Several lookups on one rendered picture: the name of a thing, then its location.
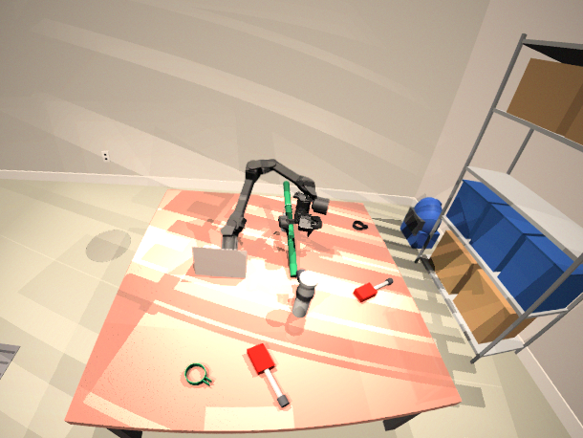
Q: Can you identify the black cup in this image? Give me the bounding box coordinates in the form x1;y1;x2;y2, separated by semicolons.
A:
296;269;314;302

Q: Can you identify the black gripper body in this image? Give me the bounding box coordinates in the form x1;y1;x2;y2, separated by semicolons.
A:
278;207;323;229

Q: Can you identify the green ring with short tab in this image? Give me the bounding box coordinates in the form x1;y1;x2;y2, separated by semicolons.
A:
184;362;212;386

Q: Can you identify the white cylindrical post with cap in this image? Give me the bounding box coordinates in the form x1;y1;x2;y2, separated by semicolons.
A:
292;271;319;318

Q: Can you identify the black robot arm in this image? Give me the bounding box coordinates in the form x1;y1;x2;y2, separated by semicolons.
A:
220;159;330;251

